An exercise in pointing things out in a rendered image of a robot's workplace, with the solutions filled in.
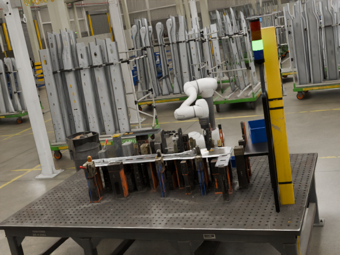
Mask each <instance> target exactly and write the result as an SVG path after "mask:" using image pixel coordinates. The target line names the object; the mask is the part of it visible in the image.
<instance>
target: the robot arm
mask: <svg viewBox="0 0 340 255"><path fill-rule="evenodd" d="M217 87H218V84H217V81H216V80H215V79H214V78H202V79H198V80H195V81H191V82H187V83H185V84H184V92H185V94H186V95H187V96H188V97H189V98H188V99H187V100H186V101H185V102H184V103H183V104H182V105H181V107H180V108H178V109H177V110H176V111H175V112H174V116H175V118H176V119H177V120H188V119H192V118H196V117H198V119H199V124H200V126H201V129H203V132H204V133H203V135H200V133H198V132H191V133H189V134H188V136H189V138H190V137H193V139H195V140H196V145H199V146H200V149H207V151H208V150H210V140H209V133H208V129H207V128H209V123H210V126H211V128H212V138H213V139H214V141H215V146H216V147H217V146H218V145H217V140H219V139H220V135H219V129H218V128H217V127H216V121H215V113H214V104H213V94H214V91H215V90H216V89H217ZM197 94H200V95H201V96H202V99H199V100H197V101H196V103H195V104H196V105H194V106H189V105H191V104H192V103H193V102H194V101H195V100H196V98H197Z"/></svg>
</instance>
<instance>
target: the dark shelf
mask: <svg viewBox="0 0 340 255"><path fill-rule="evenodd" d="M265 155H266V156H267V155H269V151H268V143H267V142H261V143H254V144H253V143H252V141H251V138H250V135H248V139H247V143H246V147H245V151H244V157H254V156H265Z"/></svg>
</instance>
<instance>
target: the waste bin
mask: <svg viewBox="0 0 340 255"><path fill-rule="evenodd" d="M66 143H67V144H68V150H69V156H70V159H71V160H73V161H74V165H75V168H76V172H78V171H79V170H81V168H79V167H80V166H83V165H84V164H85V163H86V162H87V161H88V160H87V157H88V156H91V157H92V160H94V159H99V154H98V152H99V151H100V150H102V147H101V143H100V141H99V133H98V132H94V131H85V132H78V133H75V134H72V135H69V136H68V137H66Z"/></svg>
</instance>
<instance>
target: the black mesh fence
mask: <svg viewBox="0 0 340 255"><path fill-rule="evenodd" d="M266 82H267V81H266ZM266 82H265V88H266V93H267V83H266ZM267 97H268V93H267ZM267 97H262V103H263V111H264V119H265V127H266V135H267V143H268V151H269V160H270V168H271V176H272V184H273V192H274V200H275V208H276V212H277V213H279V212H280V205H279V185H278V177H277V168H276V160H275V152H274V143H273V135H272V127H271V119H270V110H269V102H268V101H267Z"/></svg>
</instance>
